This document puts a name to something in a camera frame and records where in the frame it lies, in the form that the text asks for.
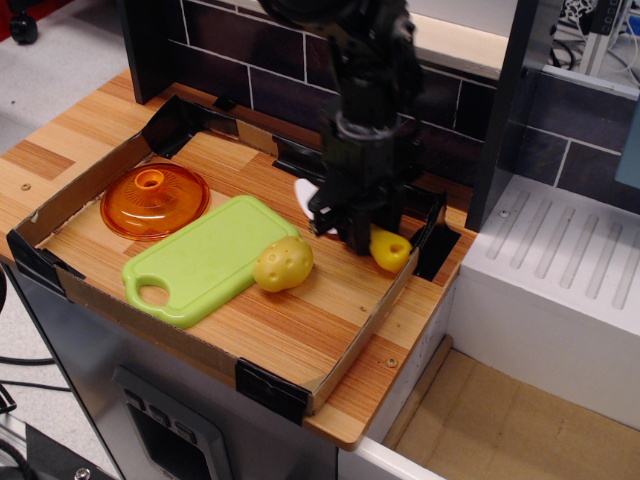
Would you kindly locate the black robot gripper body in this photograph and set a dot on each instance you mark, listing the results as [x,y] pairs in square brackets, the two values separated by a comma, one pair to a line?
[366,165]

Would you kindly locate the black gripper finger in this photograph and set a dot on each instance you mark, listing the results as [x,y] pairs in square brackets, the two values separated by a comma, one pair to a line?
[372,230]
[329,221]

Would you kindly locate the white knife with yellow handle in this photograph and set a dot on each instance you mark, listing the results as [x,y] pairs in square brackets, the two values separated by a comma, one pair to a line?
[389,250]

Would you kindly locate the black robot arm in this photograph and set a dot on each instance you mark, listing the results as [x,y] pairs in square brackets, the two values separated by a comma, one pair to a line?
[371,55]

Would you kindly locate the green plastic cutting board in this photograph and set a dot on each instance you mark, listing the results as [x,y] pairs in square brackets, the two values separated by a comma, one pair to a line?
[187,276]

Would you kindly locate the cardboard fence with black tape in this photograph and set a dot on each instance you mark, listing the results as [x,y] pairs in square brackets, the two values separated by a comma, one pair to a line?
[261,343]

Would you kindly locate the yellow toy potato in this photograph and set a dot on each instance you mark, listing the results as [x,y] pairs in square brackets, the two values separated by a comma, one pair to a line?
[284,264]

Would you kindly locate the orange transparent pot lid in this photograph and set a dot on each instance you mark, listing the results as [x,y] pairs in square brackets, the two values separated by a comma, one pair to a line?
[151,202]

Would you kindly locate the white toy sink drainboard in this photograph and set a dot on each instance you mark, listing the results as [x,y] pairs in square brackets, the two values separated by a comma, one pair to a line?
[549,294]

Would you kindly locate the silver toy oven front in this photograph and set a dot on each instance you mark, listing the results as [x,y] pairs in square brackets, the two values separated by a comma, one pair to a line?
[158,417]

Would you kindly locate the dark grey vertical post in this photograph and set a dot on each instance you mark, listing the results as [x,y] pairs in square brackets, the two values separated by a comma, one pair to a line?
[527,53]

